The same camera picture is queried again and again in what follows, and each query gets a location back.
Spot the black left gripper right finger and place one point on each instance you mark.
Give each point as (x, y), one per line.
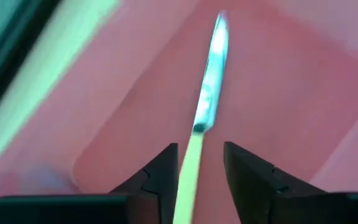
(259, 193)

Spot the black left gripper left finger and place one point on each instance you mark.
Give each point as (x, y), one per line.
(157, 193)

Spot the pink translucent plastic bin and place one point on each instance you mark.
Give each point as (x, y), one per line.
(275, 93)

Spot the black metal table frame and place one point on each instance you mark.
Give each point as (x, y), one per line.
(11, 48)

